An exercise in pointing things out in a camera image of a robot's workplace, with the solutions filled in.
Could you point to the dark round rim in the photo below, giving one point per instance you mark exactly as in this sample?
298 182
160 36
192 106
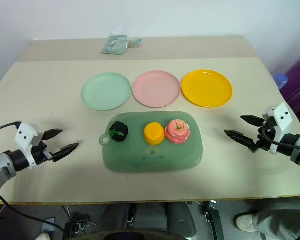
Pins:
140 235

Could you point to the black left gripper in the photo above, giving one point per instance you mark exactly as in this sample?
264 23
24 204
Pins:
38 153

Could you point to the green plastic packet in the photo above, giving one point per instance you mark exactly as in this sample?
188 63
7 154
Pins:
115 45

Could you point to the translucent green tray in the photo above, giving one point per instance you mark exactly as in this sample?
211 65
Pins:
152 160

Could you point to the dark green fruit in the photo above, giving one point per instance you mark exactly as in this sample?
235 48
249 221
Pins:
118 132

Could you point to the pink apple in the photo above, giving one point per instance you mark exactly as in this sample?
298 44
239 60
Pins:
177 132

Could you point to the light green plate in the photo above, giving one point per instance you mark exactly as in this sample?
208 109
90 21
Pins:
106 91

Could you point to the purple shiny object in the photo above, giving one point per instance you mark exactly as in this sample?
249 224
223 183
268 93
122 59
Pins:
298 87

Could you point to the black metal stand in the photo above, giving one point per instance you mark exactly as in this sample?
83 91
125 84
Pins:
213 220

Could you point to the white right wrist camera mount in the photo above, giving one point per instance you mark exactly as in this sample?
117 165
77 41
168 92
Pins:
283 118

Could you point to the grey trouser leg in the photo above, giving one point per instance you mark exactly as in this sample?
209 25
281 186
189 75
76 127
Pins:
282 225

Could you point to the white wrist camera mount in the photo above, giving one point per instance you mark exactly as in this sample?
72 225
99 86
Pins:
283 118
25 135

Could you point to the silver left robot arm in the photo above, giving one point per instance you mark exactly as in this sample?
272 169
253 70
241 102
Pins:
0 165

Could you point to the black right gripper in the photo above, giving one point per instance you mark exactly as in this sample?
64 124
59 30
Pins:
266 140

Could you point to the small black box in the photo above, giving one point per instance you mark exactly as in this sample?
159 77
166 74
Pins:
73 228

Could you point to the yellow plate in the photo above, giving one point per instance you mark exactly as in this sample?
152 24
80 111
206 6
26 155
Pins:
207 88

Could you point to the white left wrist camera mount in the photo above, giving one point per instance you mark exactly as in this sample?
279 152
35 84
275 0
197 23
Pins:
25 135

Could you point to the yellow fruit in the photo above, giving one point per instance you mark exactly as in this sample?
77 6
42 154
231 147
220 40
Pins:
154 133

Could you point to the blue ribbed cap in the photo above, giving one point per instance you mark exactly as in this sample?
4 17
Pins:
281 80

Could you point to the pink plate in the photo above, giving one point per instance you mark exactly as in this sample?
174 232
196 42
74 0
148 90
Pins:
156 89

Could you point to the white shoe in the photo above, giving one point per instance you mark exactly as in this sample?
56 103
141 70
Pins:
245 222

